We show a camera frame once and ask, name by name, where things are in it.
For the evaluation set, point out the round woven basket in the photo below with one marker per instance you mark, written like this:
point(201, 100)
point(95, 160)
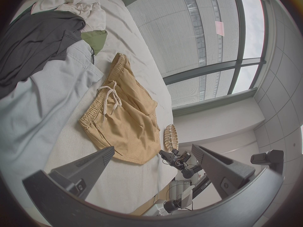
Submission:
point(170, 136)

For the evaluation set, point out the pale blue garment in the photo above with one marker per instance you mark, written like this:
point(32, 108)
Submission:
point(42, 107)

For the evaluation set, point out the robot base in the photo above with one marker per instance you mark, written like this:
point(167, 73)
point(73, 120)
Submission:
point(156, 208)

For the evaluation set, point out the tan shorts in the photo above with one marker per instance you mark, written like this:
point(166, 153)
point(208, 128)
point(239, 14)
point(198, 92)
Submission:
point(132, 126)

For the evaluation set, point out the green garment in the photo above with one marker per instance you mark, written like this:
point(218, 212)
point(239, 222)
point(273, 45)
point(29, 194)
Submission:
point(97, 40)

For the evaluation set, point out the white garment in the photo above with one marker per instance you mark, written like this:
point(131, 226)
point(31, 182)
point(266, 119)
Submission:
point(75, 1)

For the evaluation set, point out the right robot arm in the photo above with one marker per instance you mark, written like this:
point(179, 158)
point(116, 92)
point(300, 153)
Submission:
point(189, 170)

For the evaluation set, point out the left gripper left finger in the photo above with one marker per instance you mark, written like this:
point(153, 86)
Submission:
point(87, 171)

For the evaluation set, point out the black garment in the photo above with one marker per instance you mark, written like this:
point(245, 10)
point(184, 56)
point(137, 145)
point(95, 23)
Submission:
point(35, 46)

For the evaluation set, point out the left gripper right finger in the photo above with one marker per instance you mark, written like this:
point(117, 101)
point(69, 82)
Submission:
point(220, 171)

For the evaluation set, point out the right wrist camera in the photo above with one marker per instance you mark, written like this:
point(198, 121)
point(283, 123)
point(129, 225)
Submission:
point(174, 151)

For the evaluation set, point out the window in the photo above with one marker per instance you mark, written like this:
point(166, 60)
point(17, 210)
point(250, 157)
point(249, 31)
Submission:
point(189, 32)

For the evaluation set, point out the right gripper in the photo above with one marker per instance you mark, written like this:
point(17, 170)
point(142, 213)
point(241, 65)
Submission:
point(171, 160)

